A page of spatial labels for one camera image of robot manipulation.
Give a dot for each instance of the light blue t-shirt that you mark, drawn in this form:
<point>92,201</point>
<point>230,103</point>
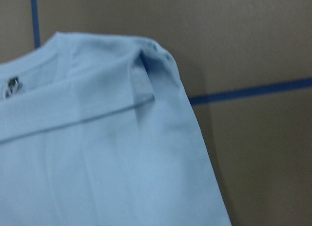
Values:
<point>104,135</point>

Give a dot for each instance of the shirt neck label tag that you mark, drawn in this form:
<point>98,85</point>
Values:
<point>13,87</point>

